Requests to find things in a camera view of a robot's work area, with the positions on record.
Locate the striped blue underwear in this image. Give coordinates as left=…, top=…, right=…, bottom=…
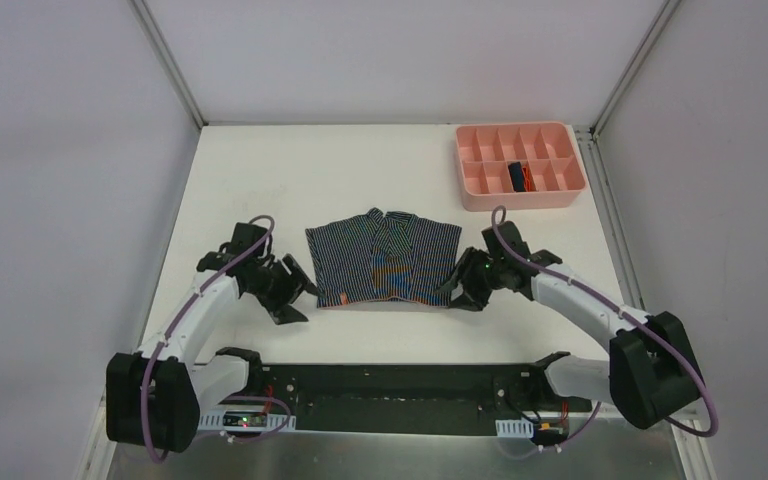
left=305, top=208, right=462, bottom=308

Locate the navy orange underwear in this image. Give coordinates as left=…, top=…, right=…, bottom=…
left=507, top=162, right=534, bottom=193

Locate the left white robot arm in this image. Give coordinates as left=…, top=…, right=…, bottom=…
left=105, top=215, right=318, bottom=463

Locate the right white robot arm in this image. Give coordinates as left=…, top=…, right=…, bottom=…
left=438, top=221, right=711, bottom=429

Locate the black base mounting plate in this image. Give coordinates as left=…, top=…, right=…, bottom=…
left=225, top=363, right=592, bottom=436

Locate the pink divided organizer tray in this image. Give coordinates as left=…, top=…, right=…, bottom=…
left=455, top=121, right=588, bottom=212

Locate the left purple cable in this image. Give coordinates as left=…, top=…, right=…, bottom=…
left=140, top=214, right=293, bottom=465

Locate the aluminium frame rail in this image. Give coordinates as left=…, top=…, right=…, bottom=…
left=100, top=362, right=697, bottom=420

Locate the left white cable duct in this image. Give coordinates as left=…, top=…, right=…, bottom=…
left=197, top=409, right=296, bottom=434

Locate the white cable duct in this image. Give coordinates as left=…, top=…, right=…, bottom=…
left=197, top=409, right=296, bottom=434
left=495, top=418, right=534, bottom=439

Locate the right white cable duct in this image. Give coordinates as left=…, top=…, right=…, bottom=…
left=495, top=418, right=534, bottom=439

